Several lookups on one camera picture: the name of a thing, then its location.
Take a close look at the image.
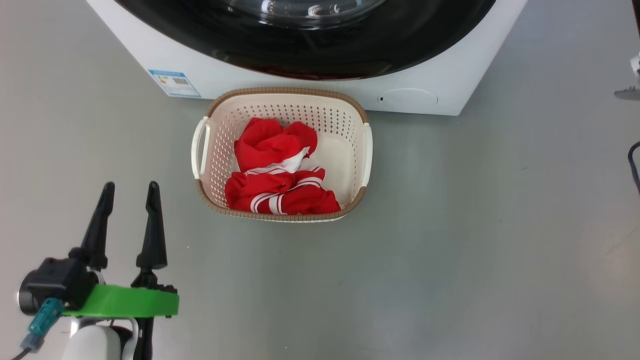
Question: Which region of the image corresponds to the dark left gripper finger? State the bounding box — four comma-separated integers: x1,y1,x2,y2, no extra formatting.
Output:
68,181,116,271
135,181,169,275

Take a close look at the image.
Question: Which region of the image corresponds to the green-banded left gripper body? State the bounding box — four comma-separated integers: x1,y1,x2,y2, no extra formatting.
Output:
62,272,180,319

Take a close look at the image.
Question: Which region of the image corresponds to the red garment with white stripes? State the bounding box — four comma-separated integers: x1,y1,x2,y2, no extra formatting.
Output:
224,147,342,216

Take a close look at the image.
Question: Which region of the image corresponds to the black round glass washer door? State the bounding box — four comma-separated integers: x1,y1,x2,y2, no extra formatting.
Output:
114,0,497,81

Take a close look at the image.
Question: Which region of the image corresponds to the cream perforated laundry basket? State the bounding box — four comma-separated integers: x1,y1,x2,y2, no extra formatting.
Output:
190,87,374,223

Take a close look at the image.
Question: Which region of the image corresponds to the white front-load washing machine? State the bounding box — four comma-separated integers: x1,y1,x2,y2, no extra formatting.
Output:
86,0,528,117

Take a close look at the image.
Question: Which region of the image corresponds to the blue energy label sticker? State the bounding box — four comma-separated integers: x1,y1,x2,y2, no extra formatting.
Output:
148,69,202,98

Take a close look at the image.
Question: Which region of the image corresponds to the round white drain filter cover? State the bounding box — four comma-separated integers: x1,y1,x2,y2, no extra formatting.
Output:
377,88,439,109

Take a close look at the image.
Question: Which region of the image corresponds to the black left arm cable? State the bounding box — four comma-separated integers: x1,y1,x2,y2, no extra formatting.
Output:
131,317,156,360

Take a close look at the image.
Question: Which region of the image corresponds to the teal left camera cable connector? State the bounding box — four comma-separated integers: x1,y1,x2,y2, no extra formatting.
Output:
20,297,66,354

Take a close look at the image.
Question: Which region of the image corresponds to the black floor cable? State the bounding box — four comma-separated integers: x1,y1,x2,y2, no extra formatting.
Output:
627,141,640,196

